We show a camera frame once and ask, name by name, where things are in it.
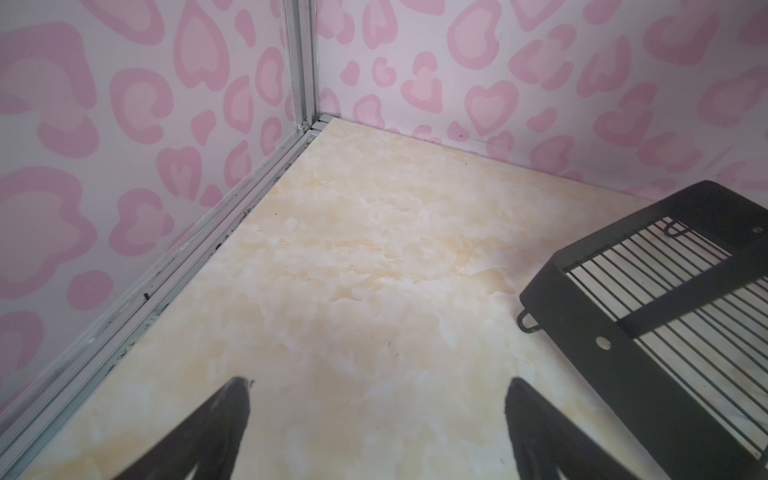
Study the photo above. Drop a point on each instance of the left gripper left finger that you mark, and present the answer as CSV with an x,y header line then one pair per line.
x,y
205,445

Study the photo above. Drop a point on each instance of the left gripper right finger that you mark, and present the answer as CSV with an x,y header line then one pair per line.
x,y
547,445

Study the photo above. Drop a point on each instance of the black wire dish rack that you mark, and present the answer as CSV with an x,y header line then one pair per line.
x,y
664,314

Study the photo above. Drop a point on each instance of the aluminium floor rail left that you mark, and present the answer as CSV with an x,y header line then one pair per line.
x,y
42,412

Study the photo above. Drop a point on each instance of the aluminium frame post left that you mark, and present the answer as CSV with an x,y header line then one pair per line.
x,y
300,19

